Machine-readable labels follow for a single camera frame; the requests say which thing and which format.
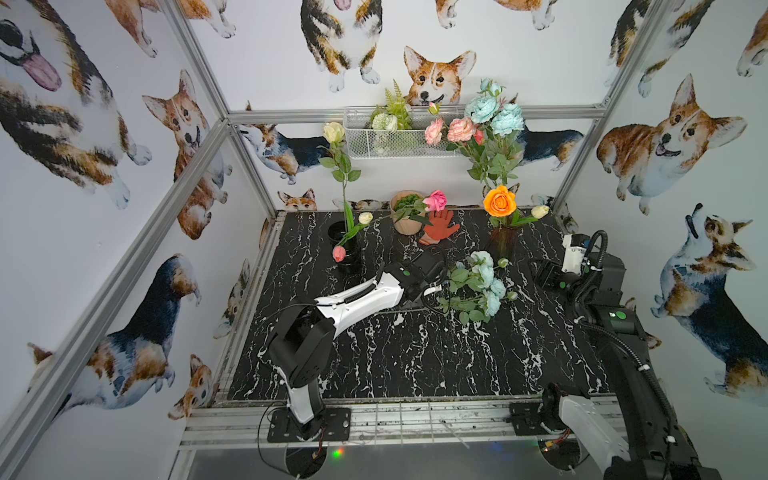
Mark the white tulip right vase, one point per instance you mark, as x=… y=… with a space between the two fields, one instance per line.
x=519 y=218

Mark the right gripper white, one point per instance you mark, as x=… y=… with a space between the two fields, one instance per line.
x=549 y=279

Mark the black left vase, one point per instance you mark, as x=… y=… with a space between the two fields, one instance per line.
x=353 y=262

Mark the light blue rose spray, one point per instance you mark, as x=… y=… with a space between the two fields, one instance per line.
x=480 y=308

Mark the white wire mesh basket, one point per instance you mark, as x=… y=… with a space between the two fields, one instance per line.
x=365 y=142

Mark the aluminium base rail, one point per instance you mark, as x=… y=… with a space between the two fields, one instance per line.
x=374 y=422

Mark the dark glass right vase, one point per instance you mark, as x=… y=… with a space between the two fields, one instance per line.
x=502 y=242

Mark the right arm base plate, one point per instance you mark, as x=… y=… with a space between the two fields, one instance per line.
x=528 y=419

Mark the yellow rose stem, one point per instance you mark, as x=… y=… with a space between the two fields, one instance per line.
x=339 y=163

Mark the magenta pink rose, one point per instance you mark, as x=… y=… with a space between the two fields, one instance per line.
x=435 y=201

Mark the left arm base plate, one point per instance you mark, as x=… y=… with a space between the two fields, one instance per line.
x=332 y=424

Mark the white tulip left vase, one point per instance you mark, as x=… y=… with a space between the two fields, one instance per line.
x=360 y=222

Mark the white tulip vase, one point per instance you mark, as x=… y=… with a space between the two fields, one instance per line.
x=360 y=222
x=519 y=218

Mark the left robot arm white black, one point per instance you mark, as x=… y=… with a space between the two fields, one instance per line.
x=301 y=341

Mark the green fern in basket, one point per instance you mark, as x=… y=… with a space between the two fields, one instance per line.
x=395 y=115

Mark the terracotta pot green plant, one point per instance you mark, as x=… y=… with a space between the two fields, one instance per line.
x=405 y=227

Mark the red rubber glove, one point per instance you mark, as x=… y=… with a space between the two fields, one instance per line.
x=440 y=227

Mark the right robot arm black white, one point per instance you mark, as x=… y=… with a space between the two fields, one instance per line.
x=654 y=445

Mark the orange rose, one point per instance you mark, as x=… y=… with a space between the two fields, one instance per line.
x=500 y=202

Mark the pink tulip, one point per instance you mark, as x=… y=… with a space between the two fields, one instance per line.
x=339 y=253

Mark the blue and yellow rose spray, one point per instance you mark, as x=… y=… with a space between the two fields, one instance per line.
x=480 y=274

